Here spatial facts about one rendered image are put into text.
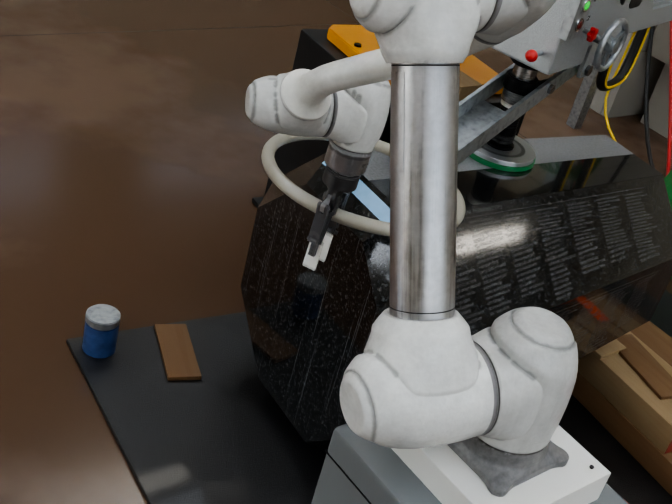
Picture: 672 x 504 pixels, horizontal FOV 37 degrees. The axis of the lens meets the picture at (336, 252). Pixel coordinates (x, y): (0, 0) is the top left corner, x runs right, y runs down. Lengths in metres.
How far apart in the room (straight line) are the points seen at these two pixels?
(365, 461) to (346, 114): 0.67
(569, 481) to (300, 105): 0.82
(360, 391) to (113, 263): 2.08
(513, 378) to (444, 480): 0.23
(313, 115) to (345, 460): 0.64
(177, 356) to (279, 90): 1.35
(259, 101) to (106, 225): 1.83
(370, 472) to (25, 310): 1.73
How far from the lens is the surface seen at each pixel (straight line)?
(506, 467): 1.72
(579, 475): 1.81
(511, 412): 1.61
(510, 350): 1.59
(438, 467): 1.72
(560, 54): 2.67
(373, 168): 2.60
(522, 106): 2.74
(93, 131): 4.29
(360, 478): 1.78
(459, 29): 1.47
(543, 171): 2.88
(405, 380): 1.49
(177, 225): 3.74
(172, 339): 3.15
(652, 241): 3.04
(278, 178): 2.20
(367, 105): 1.98
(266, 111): 1.92
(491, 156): 2.80
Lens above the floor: 1.98
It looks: 31 degrees down
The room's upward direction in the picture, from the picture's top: 15 degrees clockwise
